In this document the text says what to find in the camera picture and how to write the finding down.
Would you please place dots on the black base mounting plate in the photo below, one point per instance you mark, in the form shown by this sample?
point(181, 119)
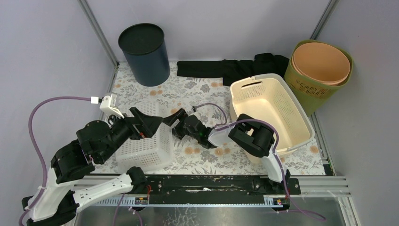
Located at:
point(205, 184)

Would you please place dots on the slotted aluminium cable rail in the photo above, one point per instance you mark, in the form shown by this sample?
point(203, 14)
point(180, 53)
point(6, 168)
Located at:
point(211, 199)

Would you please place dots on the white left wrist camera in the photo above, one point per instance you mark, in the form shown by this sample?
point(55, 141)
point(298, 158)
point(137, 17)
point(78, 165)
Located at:
point(108, 104)

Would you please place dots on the floral patterned table mat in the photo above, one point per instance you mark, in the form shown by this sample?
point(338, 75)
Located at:
point(213, 100)

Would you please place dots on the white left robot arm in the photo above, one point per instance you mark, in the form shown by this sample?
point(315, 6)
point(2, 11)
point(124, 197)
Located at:
point(57, 202)

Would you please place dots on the green ribbed waste bin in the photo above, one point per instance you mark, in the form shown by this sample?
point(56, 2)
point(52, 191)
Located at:
point(311, 94)

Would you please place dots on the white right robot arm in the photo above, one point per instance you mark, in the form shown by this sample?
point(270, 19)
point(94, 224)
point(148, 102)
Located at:
point(254, 136)

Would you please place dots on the cream perforated plastic basket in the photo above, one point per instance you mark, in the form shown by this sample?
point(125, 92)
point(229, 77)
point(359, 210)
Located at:
point(267, 97)

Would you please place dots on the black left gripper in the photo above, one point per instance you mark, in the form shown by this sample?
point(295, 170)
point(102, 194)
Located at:
point(135, 125)

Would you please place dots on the dark blue cylindrical bin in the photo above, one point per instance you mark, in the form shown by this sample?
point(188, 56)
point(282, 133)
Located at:
point(144, 48)

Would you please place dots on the white perforated basket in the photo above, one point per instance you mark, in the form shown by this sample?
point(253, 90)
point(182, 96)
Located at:
point(149, 154)

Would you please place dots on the black cloth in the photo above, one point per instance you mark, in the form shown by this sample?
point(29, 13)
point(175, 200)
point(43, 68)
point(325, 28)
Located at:
point(234, 70)

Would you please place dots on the orange inner bucket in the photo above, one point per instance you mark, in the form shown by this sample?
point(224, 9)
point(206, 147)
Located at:
point(322, 63)

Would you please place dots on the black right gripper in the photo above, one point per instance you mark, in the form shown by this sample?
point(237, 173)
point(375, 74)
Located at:
point(180, 115)

